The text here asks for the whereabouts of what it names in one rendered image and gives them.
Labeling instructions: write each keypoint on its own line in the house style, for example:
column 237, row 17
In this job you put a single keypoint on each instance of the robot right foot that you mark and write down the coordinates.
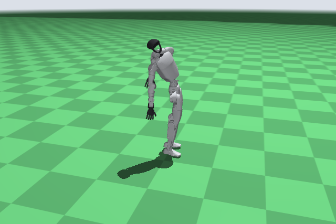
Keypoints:
column 172, row 152

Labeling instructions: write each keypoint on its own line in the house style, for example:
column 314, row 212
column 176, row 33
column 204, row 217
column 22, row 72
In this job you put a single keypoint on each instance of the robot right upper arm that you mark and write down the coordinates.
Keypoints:
column 152, row 69

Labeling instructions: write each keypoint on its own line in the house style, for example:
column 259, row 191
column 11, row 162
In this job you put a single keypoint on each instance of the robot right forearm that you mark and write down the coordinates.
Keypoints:
column 151, row 93

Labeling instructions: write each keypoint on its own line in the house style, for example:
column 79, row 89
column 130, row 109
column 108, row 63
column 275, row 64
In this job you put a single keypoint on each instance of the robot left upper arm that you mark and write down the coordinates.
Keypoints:
column 164, row 50

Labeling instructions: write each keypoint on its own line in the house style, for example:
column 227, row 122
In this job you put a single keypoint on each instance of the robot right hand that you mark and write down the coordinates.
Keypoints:
column 150, row 112

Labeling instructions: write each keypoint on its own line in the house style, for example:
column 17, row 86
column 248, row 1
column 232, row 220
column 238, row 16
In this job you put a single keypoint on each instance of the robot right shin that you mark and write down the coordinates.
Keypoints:
column 171, row 134

